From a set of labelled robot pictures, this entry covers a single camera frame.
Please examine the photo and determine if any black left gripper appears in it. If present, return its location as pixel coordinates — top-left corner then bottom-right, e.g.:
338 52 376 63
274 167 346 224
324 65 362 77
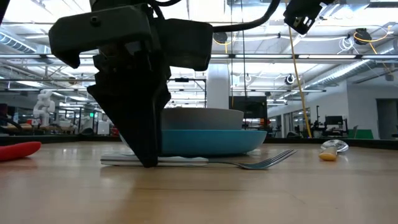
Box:
49 3 172 168

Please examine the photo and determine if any grey bowl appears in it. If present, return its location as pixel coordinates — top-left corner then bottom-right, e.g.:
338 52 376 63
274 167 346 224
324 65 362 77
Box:
160 107 245 131

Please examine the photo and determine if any silver fork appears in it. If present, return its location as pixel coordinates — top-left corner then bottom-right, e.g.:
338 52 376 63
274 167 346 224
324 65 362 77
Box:
100 149 298 170

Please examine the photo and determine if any yellow-handled silver spoon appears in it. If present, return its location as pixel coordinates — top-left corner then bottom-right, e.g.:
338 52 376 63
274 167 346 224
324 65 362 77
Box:
319 139 349 162

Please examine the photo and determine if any white cabinet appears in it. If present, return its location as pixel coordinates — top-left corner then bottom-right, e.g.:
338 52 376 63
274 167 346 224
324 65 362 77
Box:
96 119 111 135

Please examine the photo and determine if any white napkin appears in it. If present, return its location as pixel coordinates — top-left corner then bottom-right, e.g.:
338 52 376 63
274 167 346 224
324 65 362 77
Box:
101 152 139 160

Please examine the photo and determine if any white pillar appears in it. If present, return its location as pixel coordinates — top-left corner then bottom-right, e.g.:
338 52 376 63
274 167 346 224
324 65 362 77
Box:
206 63 231 110

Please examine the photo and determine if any blue plate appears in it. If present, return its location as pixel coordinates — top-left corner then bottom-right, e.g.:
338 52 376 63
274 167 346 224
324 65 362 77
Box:
119 129 267 157

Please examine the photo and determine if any white humanoid robot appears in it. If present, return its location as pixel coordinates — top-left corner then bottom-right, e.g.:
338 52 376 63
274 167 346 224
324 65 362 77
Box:
32 90 56 128

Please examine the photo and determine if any red plastic utensil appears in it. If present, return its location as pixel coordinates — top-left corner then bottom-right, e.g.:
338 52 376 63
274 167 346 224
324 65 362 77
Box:
0 141 42 162

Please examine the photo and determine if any black monitor on stand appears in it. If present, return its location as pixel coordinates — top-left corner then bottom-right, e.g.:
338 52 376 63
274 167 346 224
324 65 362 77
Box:
323 115 349 138

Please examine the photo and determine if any green board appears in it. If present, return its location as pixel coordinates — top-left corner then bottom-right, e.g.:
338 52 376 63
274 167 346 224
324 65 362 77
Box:
348 129 374 140

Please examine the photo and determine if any black metal frame rig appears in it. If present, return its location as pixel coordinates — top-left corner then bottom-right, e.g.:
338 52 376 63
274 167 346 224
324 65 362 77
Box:
167 77 207 109

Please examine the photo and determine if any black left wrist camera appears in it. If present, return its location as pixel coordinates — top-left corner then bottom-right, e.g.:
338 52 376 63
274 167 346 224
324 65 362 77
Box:
161 18 214 72

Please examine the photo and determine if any black hanging cable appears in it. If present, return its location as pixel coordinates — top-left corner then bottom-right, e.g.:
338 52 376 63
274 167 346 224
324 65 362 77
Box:
229 0 234 110

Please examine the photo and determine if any large black ceiling cable reel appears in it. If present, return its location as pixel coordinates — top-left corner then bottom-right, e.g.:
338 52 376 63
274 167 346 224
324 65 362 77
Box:
353 27 373 46
213 32 229 45

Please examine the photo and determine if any black wall monitor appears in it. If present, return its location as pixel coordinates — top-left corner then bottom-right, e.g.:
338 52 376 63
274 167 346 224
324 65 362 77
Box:
229 96 268 130

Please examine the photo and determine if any black left wrist camera cable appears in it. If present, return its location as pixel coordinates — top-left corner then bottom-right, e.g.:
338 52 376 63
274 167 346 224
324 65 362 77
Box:
149 0 282 34

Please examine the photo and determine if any long ceiling light rail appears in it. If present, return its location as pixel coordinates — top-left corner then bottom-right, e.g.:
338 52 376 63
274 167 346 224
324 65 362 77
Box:
0 54 398 60

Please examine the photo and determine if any yellow hanging cable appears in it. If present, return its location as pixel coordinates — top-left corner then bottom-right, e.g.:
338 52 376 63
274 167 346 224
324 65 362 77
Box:
287 26 313 139

